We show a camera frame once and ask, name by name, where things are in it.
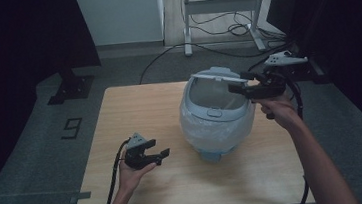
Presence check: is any dark curtain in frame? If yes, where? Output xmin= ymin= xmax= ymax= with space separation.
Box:
xmin=0 ymin=0 xmax=114 ymax=204
xmin=265 ymin=0 xmax=362 ymax=162

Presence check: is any black stand base plate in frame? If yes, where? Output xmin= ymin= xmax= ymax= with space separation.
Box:
xmin=44 ymin=66 xmax=98 ymax=107
xmin=288 ymin=55 xmax=328 ymax=87

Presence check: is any tangle of black cables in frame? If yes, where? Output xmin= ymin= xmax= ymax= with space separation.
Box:
xmin=187 ymin=0 xmax=288 ymax=51

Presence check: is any grey tape strip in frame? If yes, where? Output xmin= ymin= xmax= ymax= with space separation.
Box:
xmin=68 ymin=190 xmax=93 ymax=204

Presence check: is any pale partition panel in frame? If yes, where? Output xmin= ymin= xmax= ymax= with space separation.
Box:
xmin=74 ymin=0 xmax=168 ymax=50

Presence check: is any white rice cooker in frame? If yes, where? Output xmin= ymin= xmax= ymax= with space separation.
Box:
xmin=174 ymin=62 xmax=263 ymax=166

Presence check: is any long black floor cable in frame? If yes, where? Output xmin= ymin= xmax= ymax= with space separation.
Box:
xmin=136 ymin=33 xmax=291 ymax=85

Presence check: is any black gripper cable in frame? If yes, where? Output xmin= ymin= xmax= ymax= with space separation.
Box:
xmin=89 ymin=138 xmax=139 ymax=204
xmin=280 ymin=72 xmax=314 ymax=204

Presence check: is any clear plastic bin liner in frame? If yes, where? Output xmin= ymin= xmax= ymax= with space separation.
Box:
xmin=177 ymin=89 xmax=262 ymax=158

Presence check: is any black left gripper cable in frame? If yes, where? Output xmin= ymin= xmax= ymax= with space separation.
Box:
xmin=89 ymin=138 xmax=139 ymax=204

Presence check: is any white metal frame desk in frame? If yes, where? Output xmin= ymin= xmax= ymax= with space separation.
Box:
xmin=172 ymin=0 xmax=309 ymax=60

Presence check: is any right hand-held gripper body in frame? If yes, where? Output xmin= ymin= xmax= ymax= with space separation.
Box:
xmin=248 ymin=48 xmax=312 ymax=101

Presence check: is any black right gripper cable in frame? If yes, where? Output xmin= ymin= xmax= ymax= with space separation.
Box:
xmin=280 ymin=72 xmax=314 ymax=204

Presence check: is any person's right hand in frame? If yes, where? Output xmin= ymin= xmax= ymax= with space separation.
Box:
xmin=252 ymin=90 xmax=301 ymax=133

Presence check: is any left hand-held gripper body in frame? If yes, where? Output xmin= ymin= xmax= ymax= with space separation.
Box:
xmin=121 ymin=130 xmax=154 ymax=172

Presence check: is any person's left hand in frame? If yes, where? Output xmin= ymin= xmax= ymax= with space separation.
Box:
xmin=115 ymin=148 xmax=160 ymax=196

